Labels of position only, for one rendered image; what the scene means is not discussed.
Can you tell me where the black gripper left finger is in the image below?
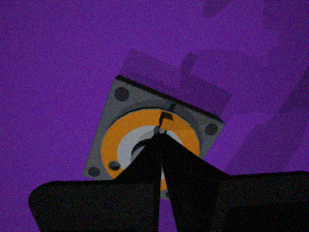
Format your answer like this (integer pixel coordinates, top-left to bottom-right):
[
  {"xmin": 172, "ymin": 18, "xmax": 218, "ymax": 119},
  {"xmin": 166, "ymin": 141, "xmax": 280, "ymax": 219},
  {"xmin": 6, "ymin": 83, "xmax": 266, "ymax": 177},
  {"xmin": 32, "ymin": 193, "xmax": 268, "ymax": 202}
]
[{"xmin": 28, "ymin": 134, "xmax": 162, "ymax": 232}]

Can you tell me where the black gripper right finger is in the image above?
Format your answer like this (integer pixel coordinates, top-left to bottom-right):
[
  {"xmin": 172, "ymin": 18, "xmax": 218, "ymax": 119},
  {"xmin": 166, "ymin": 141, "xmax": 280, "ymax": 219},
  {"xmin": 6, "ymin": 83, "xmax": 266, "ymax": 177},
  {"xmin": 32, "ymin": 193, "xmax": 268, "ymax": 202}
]
[{"xmin": 161, "ymin": 133, "xmax": 309, "ymax": 232}]

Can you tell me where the orange and grey round plate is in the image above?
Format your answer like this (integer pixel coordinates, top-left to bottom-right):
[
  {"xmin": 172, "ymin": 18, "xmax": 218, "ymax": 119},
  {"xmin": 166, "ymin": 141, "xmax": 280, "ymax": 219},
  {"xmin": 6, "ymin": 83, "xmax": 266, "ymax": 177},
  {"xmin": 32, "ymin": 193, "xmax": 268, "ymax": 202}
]
[{"xmin": 100, "ymin": 107, "xmax": 200, "ymax": 178}]

